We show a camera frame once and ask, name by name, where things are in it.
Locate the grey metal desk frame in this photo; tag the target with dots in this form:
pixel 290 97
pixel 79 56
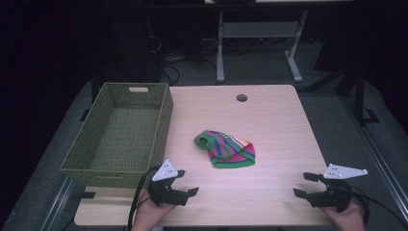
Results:
pixel 256 30

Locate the metal floor rail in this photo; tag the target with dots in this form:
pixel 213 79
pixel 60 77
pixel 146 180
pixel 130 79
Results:
pixel 378 157
pixel 57 205

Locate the person's right hand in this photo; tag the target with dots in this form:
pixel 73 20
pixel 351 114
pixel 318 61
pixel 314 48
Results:
pixel 346 219

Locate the dark computer tower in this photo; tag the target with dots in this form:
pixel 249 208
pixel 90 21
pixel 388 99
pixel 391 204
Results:
pixel 134 48

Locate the striped colourful sock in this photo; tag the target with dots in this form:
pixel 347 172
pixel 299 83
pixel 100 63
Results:
pixel 229 150

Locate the person's left hand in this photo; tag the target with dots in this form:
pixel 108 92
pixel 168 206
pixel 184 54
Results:
pixel 150 213

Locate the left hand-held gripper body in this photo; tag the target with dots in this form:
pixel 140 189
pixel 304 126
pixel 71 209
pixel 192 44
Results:
pixel 166 191

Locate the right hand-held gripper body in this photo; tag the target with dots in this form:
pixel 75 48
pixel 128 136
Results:
pixel 335 195

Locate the black metal stand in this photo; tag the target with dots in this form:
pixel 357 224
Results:
pixel 356 93

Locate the green woven basket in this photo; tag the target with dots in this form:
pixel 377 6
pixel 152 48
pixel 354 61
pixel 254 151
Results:
pixel 125 138

